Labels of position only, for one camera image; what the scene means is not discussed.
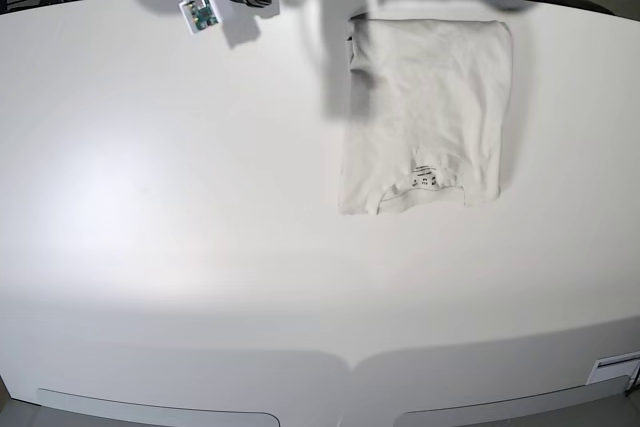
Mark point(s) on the light grey T-shirt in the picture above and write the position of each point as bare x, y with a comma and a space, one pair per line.
428, 99

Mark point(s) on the white label sticker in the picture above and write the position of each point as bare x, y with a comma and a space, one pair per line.
626, 365

